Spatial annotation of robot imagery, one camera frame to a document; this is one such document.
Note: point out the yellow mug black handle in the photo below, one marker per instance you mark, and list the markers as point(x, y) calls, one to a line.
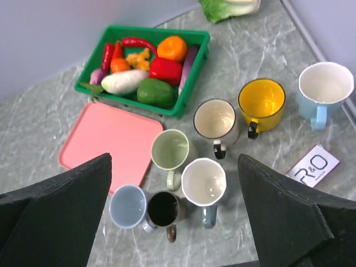
point(261, 103)

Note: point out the dark blue-grey mug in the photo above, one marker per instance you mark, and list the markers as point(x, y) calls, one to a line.
point(203, 183)

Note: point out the purple eggplant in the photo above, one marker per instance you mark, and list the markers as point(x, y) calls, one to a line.
point(188, 63)

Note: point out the light green mug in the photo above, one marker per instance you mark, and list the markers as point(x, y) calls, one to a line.
point(172, 151)

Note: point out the purple onion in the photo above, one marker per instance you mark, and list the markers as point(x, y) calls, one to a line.
point(97, 76)

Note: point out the white printed card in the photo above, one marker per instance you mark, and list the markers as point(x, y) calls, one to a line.
point(313, 167)

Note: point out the orange fruit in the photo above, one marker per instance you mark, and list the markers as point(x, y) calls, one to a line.
point(172, 48)

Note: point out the red chili pepper pair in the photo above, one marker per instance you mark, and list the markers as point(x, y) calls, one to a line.
point(110, 52)

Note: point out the brown striped cup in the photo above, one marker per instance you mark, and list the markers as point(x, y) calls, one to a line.
point(165, 210)

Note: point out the grey mug pink rim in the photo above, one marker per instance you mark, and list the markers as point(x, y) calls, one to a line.
point(128, 208)

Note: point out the orange yellow vegetable piece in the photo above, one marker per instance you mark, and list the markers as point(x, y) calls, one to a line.
point(138, 61)

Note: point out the light blue mug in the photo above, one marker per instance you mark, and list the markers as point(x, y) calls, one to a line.
point(323, 88)

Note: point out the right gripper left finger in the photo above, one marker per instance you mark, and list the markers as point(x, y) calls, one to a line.
point(54, 222)

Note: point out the cream mug black handle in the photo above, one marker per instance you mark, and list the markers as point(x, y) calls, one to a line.
point(216, 119)

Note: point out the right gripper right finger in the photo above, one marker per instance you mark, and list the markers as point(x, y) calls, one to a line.
point(293, 224)

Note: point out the green bell pepper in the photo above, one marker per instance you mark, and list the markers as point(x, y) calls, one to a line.
point(156, 93)

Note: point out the lettuce head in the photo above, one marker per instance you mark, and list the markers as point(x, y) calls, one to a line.
point(220, 10)

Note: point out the white radish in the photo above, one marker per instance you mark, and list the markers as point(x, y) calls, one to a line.
point(122, 83)

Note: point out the red bell pepper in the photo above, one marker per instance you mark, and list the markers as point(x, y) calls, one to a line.
point(166, 70)

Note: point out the pink tray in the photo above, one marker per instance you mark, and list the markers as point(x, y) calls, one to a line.
point(126, 136)

